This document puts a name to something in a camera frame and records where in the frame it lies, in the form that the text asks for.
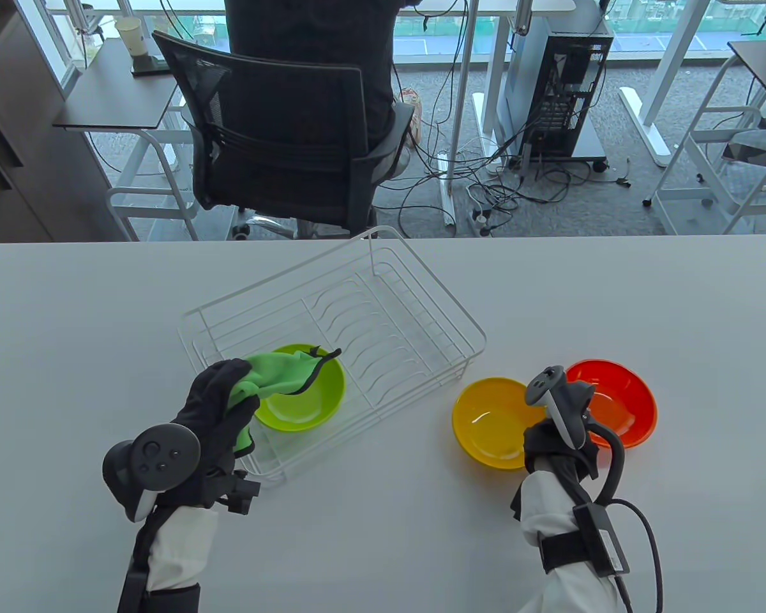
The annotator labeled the white paper cup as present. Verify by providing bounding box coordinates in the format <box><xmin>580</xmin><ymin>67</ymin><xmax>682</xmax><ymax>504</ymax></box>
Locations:
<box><xmin>115</xmin><ymin>17</ymin><xmax>146</xmax><ymax>59</ymax></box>

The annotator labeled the white standing desk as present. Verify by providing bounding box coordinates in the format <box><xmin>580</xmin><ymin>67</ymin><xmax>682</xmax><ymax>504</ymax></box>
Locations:
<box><xmin>619</xmin><ymin>0</ymin><xmax>716</xmax><ymax>168</ymax></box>
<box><xmin>415</xmin><ymin>0</ymin><xmax>578</xmax><ymax>227</ymax></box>

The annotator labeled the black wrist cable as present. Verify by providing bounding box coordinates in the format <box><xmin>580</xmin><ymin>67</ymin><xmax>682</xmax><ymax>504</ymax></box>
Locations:
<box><xmin>610</xmin><ymin>498</ymin><xmax>665</xmax><ymax>613</ymax></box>

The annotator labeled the person's left hand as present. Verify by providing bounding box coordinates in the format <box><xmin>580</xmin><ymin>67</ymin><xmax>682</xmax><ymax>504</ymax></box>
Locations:
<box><xmin>156</xmin><ymin>358</ymin><xmax>260</xmax><ymax>511</ymax></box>

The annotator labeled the red plastic bowl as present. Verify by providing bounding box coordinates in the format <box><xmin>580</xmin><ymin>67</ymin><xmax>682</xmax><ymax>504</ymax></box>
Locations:
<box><xmin>565</xmin><ymin>359</ymin><xmax>658</xmax><ymax>450</ymax></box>

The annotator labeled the yellow plastic bowl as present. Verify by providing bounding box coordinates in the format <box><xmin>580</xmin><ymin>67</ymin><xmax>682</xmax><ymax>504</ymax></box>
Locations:
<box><xmin>452</xmin><ymin>377</ymin><xmax>548</xmax><ymax>471</ymax></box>

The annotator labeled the person's left forearm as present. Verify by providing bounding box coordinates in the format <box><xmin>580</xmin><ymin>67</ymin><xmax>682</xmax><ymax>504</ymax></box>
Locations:
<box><xmin>116</xmin><ymin>504</ymin><xmax>221</xmax><ymax>613</ymax></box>

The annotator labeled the white wire dish rack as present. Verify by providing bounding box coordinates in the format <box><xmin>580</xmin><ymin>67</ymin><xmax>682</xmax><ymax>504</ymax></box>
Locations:
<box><xmin>177</xmin><ymin>225</ymin><xmax>488</xmax><ymax>480</ymax></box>

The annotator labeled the dark top side table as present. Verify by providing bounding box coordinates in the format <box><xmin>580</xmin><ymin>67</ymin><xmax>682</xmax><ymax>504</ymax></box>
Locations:
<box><xmin>52</xmin><ymin>40</ymin><xmax>200</xmax><ymax>242</ymax></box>

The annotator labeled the black mesh office chair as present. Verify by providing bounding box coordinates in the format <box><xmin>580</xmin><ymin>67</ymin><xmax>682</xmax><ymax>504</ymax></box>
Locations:
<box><xmin>152</xmin><ymin>30</ymin><xmax>417</xmax><ymax>240</ymax></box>

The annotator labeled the green plastic bowl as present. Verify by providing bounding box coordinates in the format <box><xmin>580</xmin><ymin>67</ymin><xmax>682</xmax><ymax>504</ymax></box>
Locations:
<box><xmin>252</xmin><ymin>344</ymin><xmax>347</xmax><ymax>433</ymax></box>

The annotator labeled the green hand towel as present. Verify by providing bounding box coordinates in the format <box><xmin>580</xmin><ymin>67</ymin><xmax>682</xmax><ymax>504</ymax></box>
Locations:
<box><xmin>227</xmin><ymin>347</ymin><xmax>342</xmax><ymax>457</ymax></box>

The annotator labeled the tangle of black cables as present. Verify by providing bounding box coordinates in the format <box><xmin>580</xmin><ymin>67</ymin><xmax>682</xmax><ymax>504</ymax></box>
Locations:
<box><xmin>399</xmin><ymin>128</ymin><xmax>633</xmax><ymax>238</ymax></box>

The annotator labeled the person's right forearm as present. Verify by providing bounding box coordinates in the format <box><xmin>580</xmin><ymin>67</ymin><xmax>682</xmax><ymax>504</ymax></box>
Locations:
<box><xmin>509</xmin><ymin>469</ymin><xmax>633</xmax><ymax>613</ymax></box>

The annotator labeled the white metal cart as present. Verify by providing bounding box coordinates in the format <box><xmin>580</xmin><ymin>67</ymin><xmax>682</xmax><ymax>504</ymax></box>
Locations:
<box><xmin>643</xmin><ymin>105</ymin><xmax>766</xmax><ymax>236</ymax></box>

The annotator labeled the gray wheeled computer stand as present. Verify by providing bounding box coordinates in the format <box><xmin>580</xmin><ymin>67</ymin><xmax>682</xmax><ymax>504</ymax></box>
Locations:
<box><xmin>514</xmin><ymin>118</ymin><xmax>612</xmax><ymax>172</ymax></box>

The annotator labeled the black computer tower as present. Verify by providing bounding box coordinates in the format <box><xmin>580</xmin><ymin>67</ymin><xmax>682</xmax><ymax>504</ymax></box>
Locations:
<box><xmin>497</xmin><ymin>0</ymin><xmax>613</xmax><ymax>160</ymax></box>

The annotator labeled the black tracking controller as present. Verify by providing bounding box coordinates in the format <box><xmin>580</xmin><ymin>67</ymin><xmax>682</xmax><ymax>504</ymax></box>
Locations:
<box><xmin>102</xmin><ymin>423</ymin><xmax>202</xmax><ymax>524</ymax></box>
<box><xmin>525</xmin><ymin>365</ymin><xmax>626</xmax><ymax>505</ymax></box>

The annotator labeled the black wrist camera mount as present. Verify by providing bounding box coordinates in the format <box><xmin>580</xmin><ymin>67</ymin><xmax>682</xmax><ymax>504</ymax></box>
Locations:
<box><xmin>217</xmin><ymin>469</ymin><xmax>261</xmax><ymax>515</ymax></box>

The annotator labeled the dark wooden cabinet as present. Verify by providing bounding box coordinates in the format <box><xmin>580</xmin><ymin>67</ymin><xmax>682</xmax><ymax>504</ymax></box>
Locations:
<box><xmin>0</xmin><ymin>13</ymin><xmax>131</xmax><ymax>243</ymax></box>

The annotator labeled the person's right hand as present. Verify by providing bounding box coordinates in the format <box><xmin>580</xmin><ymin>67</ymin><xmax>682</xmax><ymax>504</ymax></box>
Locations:
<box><xmin>522</xmin><ymin>418</ymin><xmax>602</xmax><ymax>483</ymax></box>

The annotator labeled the black battery pack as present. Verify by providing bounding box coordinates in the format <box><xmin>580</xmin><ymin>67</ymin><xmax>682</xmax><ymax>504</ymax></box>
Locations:
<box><xmin>573</xmin><ymin>503</ymin><xmax>631</xmax><ymax>579</ymax></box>
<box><xmin>116</xmin><ymin>556</ymin><xmax>147</xmax><ymax>613</ymax></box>

